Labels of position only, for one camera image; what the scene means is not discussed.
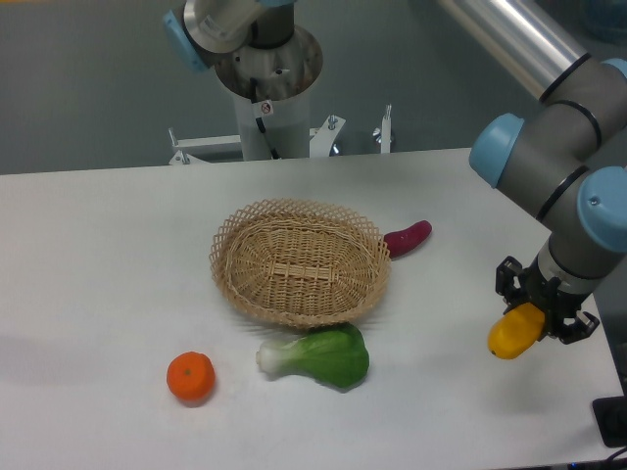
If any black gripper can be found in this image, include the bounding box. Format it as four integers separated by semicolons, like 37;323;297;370
495;256;600;345

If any yellow mango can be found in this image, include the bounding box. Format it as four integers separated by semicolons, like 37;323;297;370
487;303;546;360

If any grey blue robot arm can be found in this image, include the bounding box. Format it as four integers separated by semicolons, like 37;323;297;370
163;1;626;358

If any woven wicker basket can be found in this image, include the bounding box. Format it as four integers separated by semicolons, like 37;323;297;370
209;199;391;329

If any black device at table edge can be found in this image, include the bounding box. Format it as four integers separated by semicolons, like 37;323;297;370
592;396;626;447

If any purple sweet potato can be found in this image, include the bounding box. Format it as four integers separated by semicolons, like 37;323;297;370
383;220;432;259

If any green bok choy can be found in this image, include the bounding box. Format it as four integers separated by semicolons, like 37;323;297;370
256;323;370;390

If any orange tangerine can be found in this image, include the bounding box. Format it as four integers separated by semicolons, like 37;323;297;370
167;352;217;403

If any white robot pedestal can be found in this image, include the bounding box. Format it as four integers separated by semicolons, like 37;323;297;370
215;26;323;162

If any black cable on pedestal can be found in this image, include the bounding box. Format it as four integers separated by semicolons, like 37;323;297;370
248;76;281;161

